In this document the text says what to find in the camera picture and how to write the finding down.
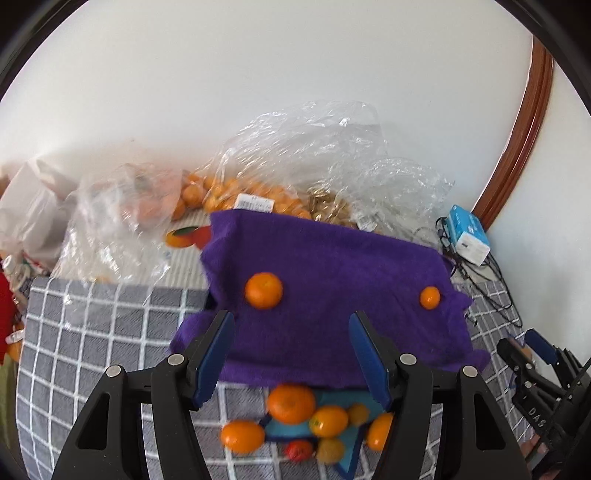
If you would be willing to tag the brown wooden door frame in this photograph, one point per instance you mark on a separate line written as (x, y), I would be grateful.
(521, 152)

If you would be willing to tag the red bag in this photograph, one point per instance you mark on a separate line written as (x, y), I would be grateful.
(5, 314)

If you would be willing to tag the white and blue charger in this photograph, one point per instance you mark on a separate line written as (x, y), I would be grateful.
(467, 233)

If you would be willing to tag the white plastic bag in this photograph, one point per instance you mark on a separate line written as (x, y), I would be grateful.
(32, 207)

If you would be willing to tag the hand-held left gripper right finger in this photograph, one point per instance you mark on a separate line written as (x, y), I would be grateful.
(367, 355)

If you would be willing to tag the grey checked blanket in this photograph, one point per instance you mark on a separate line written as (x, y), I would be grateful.
(92, 323)

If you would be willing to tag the clear plastic bag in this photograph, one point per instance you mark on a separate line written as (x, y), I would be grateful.
(397, 189)
(115, 221)
(300, 138)

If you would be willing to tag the pile of bagged walnuts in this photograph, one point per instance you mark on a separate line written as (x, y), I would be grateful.
(330, 205)

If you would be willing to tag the orange mandarin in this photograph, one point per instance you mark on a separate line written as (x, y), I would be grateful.
(242, 436)
(328, 421)
(263, 290)
(292, 404)

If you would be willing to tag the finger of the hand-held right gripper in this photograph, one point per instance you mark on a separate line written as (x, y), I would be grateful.
(542, 346)
(512, 355)

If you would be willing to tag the small reddish kumquat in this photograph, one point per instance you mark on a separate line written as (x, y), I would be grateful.
(299, 450)

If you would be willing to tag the purple towel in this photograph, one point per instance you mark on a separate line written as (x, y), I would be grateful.
(332, 277)

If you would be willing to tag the pile of bagged kumquats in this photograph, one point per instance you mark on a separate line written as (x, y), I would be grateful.
(221, 194)

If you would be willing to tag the clear plastic bottle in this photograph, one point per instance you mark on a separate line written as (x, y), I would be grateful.
(16, 274)

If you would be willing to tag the small yellowish kumquat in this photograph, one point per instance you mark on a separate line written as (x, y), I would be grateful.
(330, 451)

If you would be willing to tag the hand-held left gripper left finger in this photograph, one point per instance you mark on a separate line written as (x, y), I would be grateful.
(217, 350)

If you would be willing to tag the striped fruit print mat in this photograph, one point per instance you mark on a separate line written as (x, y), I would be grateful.
(184, 258)

